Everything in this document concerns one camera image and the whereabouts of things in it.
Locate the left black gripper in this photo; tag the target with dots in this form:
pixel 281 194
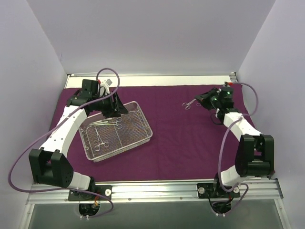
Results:
pixel 114 105

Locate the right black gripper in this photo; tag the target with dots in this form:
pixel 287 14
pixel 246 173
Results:
pixel 209 100

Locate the steel surgical scissors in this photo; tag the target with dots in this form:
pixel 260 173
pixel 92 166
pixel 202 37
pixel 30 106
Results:
pixel 187 105

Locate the wire mesh instrument tray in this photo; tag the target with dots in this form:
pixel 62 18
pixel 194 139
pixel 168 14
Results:
pixel 135 132

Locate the steel forceps clamp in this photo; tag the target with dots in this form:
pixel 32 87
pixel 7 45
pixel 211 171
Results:
pixel 116 122
pixel 100 142

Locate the purple cloth wrap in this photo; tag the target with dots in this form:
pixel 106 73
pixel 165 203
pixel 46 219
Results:
pixel 185 143

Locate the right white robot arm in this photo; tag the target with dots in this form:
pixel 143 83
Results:
pixel 255 152

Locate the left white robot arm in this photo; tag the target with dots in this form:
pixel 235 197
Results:
pixel 49 163

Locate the steel tweezers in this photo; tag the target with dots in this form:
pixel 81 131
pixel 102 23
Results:
pixel 99 123

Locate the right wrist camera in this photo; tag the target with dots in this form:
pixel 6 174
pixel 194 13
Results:
pixel 226 94

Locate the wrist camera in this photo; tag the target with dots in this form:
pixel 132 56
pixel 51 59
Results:
pixel 106 83
pixel 226 94

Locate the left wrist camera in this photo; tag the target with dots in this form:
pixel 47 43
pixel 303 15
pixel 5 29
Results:
pixel 106 83

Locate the back aluminium rail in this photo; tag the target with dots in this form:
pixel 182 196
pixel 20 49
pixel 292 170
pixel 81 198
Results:
pixel 82 74

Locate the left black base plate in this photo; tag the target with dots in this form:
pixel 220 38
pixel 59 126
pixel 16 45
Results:
pixel 105 190

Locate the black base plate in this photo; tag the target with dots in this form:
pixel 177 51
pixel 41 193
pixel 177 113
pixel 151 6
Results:
pixel 205 190
pixel 105 190

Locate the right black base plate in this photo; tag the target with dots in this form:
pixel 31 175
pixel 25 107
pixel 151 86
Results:
pixel 205 190

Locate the front aluminium rail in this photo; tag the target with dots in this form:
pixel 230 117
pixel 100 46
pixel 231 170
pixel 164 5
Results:
pixel 161 191

